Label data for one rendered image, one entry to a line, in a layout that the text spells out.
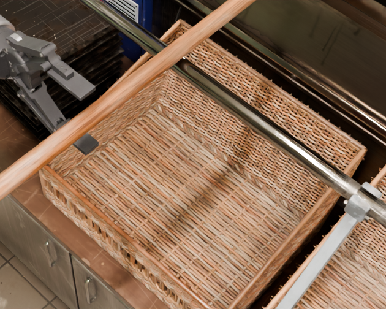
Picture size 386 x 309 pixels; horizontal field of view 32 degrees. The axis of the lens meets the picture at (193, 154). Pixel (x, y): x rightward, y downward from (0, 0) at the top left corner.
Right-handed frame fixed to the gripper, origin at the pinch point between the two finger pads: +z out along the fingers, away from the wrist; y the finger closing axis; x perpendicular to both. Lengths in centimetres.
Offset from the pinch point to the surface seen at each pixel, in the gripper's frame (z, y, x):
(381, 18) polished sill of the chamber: 19, 4, -56
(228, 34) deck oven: -14, 33, -57
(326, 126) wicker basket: 18, 35, -53
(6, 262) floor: -47, 119, -1
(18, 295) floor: -36, 119, 4
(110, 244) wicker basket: -4, 57, -7
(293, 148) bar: 25.5, 2.0, -19.4
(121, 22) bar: -12.1, 2.0, -19.7
